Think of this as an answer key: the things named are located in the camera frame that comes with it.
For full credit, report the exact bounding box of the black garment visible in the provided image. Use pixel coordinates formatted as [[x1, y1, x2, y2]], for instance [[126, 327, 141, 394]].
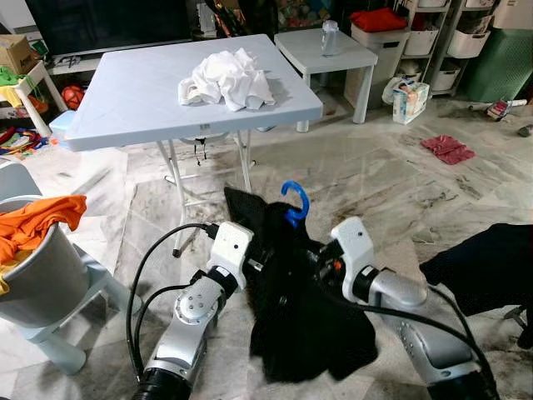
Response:
[[223, 186, 380, 384]]

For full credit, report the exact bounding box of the blue plastic hanger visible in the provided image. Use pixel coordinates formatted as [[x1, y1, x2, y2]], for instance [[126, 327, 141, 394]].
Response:
[[280, 180, 311, 228]]

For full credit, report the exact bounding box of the orange garment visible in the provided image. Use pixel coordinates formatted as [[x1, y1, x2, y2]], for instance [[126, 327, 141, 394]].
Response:
[[0, 194, 88, 266]]

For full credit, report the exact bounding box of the dark draped garment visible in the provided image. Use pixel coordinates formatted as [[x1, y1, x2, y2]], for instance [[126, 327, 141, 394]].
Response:
[[419, 222, 533, 351]]

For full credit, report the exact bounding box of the red floor cloth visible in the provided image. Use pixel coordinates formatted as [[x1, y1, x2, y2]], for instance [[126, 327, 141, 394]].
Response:
[[420, 134, 477, 166]]

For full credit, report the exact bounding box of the tissue pack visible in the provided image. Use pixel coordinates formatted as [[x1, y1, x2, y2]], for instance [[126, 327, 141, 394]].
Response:
[[391, 78, 431, 126]]

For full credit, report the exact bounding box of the white storage bin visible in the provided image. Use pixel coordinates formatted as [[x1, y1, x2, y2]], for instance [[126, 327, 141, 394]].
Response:
[[351, 29, 411, 106]]

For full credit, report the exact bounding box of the white crumpled cloth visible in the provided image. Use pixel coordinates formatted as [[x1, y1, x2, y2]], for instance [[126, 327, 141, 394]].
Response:
[[177, 47, 276, 113]]

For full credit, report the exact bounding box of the small white side table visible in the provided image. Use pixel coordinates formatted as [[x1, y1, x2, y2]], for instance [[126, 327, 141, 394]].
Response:
[[274, 27, 380, 133]]

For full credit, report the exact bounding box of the clear plastic bottle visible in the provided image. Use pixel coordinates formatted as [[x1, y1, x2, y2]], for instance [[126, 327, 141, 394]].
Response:
[[321, 20, 342, 58]]

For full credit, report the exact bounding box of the light blue plastic chair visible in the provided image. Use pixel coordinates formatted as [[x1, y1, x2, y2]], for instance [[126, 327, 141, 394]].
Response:
[[0, 162, 142, 376]]

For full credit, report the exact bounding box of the red folded cloth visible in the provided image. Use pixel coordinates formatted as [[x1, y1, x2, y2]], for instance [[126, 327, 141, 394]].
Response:
[[349, 7, 409, 34]]

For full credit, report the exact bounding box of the white drawer shelf unit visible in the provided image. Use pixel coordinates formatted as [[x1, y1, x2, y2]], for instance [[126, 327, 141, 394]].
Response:
[[400, 0, 501, 94]]

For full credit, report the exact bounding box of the light blue folding table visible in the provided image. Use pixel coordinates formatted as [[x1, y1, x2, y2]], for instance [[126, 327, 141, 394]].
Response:
[[64, 33, 325, 258]]

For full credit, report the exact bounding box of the grey laundry bucket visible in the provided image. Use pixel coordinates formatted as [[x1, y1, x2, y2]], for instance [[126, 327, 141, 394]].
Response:
[[0, 197, 92, 328]]

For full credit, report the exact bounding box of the red ball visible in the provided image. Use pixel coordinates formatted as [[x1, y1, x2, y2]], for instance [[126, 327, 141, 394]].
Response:
[[62, 84, 87, 112]]

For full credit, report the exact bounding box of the flat screen television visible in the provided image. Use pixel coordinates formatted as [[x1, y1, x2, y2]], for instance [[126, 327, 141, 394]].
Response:
[[25, 0, 198, 59]]

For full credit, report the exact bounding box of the cardboard box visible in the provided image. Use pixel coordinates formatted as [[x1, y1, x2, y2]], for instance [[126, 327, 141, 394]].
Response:
[[0, 34, 41, 76]]

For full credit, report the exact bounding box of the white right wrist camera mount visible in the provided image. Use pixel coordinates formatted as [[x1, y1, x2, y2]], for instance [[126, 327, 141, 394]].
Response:
[[329, 216, 386, 294]]

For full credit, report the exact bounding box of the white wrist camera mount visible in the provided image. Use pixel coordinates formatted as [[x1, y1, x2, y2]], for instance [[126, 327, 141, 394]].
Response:
[[329, 216, 386, 294], [205, 221, 255, 291]]

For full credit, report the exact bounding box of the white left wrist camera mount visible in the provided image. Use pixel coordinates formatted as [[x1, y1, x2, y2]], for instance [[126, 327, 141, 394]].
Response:
[[205, 221, 255, 291]]

